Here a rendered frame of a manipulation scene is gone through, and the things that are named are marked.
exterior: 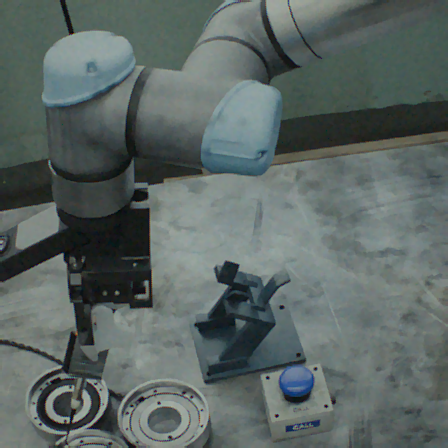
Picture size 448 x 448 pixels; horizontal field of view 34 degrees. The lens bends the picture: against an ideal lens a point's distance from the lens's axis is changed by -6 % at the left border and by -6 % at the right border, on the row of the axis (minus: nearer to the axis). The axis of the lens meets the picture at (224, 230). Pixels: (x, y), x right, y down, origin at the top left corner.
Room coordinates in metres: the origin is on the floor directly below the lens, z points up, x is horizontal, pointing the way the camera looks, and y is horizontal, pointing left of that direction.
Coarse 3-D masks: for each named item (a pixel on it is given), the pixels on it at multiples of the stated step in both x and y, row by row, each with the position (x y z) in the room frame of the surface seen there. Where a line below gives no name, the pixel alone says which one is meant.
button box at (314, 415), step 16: (320, 368) 0.54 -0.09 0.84; (272, 384) 0.52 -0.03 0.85; (320, 384) 0.51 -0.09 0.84; (272, 400) 0.50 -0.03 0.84; (288, 400) 0.49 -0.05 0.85; (304, 400) 0.49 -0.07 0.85; (320, 400) 0.49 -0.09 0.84; (272, 416) 0.48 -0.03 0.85; (288, 416) 0.47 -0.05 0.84; (304, 416) 0.47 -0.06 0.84; (320, 416) 0.47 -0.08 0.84; (272, 432) 0.47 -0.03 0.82; (288, 432) 0.47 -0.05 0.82; (304, 432) 0.47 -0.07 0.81; (320, 432) 0.47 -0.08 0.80
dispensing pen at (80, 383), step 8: (72, 336) 0.54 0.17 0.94; (72, 344) 0.53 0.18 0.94; (72, 352) 0.52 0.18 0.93; (64, 360) 0.52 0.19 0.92; (64, 368) 0.52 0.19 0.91; (80, 384) 0.51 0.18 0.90; (80, 392) 0.50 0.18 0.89; (72, 400) 0.50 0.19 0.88; (80, 400) 0.50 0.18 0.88; (72, 408) 0.49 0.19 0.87; (72, 416) 0.49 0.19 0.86
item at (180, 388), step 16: (144, 384) 0.54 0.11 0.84; (160, 384) 0.55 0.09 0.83; (176, 384) 0.54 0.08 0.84; (128, 400) 0.52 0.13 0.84; (192, 400) 0.52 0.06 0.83; (128, 416) 0.51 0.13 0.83; (144, 416) 0.50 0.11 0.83; (160, 416) 0.52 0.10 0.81; (176, 416) 0.51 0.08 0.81; (208, 416) 0.49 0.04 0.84; (128, 432) 0.48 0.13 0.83; (144, 432) 0.48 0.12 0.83; (176, 432) 0.48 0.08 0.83; (208, 432) 0.48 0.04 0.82
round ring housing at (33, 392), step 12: (48, 372) 0.57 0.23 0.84; (60, 372) 0.58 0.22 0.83; (36, 384) 0.56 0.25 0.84; (36, 396) 0.54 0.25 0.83; (60, 396) 0.54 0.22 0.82; (84, 396) 0.54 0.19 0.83; (108, 396) 0.53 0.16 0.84; (48, 408) 0.52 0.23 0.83; (60, 408) 0.54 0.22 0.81; (84, 408) 0.52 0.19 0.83; (108, 408) 0.52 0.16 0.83; (36, 420) 0.51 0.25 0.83; (60, 420) 0.50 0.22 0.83; (96, 420) 0.49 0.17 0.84; (108, 420) 0.51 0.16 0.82; (36, 432) 0.50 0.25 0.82; (48, 432) 0.48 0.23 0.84; (60, 432) 0.48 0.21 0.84; (72, 432) 0.48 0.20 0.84
